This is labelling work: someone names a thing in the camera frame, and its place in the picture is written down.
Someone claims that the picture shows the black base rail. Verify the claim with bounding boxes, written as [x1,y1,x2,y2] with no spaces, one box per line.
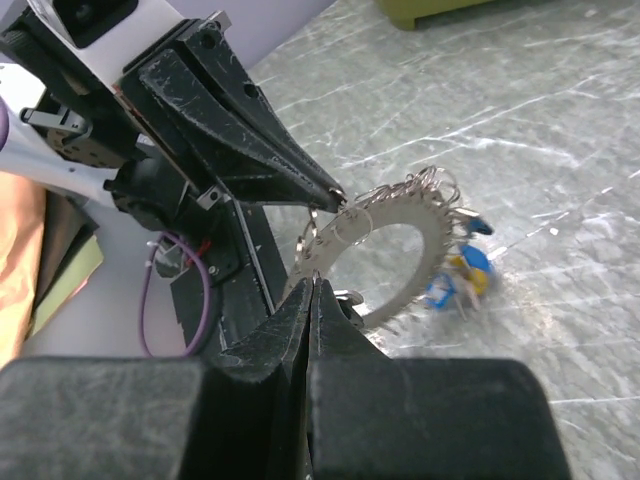
[144,200,287,358]

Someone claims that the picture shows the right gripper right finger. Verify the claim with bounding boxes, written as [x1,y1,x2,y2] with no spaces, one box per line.
[308,279,571,479]

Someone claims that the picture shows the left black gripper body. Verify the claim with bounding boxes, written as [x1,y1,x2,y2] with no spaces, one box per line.
[1,9,242,230]

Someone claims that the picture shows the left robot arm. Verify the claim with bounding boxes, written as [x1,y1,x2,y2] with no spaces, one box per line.
[1,1,346,238]

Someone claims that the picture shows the olive green plastic bin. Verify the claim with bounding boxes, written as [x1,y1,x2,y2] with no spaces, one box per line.
[374,0,492,31]

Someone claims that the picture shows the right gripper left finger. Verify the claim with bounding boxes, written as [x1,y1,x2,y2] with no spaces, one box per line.
[1,279,313,479]

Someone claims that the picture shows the metal key organizer disc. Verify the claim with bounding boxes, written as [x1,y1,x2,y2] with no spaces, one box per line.
[282,164,496,334]

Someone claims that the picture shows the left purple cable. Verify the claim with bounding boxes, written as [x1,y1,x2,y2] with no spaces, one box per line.
[0,107,214,357]

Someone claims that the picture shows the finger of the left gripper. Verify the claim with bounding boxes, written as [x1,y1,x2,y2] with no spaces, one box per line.
[139,49,345,212]
[176,20,343,195]

